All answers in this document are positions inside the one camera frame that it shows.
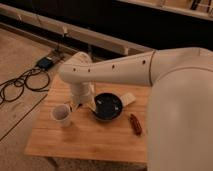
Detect white card box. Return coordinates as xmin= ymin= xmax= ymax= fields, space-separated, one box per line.
xmin=120 ymin=93 xmax=136 ymax=107

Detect black ceramic bowl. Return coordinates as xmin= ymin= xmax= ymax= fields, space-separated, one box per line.
xmin=93 ymin=93 xmax=123 ymax=121

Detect white paper cup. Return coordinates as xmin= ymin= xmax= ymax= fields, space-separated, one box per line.
xmin=51 ymin=104 xmax=71 ymax=127

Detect black power adapter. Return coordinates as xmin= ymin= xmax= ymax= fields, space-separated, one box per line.
xmin=36 ymin=57 xmax=54 ymax=70

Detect wooden table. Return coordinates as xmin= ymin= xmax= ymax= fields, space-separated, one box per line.
xmin=25 ymin=77 xmax=150 ymax=163

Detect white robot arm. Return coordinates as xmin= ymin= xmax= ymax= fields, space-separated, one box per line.
xmin=59 ymin=47 xmax=213 ymax=171

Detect long metal rail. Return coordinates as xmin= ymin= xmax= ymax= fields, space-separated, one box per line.
xmin=0 ymin=3 xmax=153 ymax=55

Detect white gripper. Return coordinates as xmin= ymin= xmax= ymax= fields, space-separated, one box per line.
xmin=70 ymin=82 xmax=94 ymax=104

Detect black floor cables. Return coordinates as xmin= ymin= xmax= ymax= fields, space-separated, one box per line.
xmin=0 ymin=67 xmax=52 ymax=105

